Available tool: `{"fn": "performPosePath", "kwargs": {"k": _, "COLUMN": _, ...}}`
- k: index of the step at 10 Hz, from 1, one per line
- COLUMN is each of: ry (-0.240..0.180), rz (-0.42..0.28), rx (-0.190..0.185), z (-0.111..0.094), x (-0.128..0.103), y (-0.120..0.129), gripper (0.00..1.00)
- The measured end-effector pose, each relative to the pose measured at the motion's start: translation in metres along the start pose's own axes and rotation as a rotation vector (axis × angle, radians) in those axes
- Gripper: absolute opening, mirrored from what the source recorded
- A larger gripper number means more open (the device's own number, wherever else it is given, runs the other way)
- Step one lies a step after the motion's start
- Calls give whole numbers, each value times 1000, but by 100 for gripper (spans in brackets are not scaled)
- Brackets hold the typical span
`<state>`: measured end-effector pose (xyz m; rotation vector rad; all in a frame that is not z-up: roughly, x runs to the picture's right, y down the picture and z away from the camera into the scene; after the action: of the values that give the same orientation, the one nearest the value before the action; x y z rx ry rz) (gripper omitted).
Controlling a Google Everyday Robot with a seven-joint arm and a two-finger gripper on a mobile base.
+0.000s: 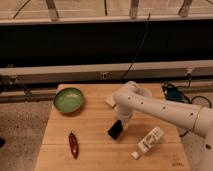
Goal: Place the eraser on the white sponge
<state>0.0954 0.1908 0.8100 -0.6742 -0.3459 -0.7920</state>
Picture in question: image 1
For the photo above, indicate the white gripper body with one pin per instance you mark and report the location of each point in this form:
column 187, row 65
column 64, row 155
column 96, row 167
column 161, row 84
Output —
column 124, row 115

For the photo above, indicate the black eraser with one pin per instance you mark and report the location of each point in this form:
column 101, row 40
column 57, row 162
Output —
column 115, row 130

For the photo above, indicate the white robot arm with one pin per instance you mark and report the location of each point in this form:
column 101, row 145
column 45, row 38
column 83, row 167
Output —
column 195, row 118

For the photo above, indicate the white cup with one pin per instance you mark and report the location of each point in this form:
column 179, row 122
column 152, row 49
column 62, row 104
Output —
column 145, row 92

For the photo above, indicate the white plastic bottle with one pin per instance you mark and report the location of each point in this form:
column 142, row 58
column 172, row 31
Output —
column 148, row 142

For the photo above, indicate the green bowl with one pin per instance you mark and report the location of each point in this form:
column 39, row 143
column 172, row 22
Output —
column 68, row 100

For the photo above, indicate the red chili pepper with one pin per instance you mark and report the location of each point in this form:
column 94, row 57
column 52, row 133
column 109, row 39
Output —
column 73, row 145

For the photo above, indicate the blue device with cables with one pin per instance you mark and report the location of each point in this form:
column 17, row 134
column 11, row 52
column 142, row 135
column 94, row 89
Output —
column 172, row 93

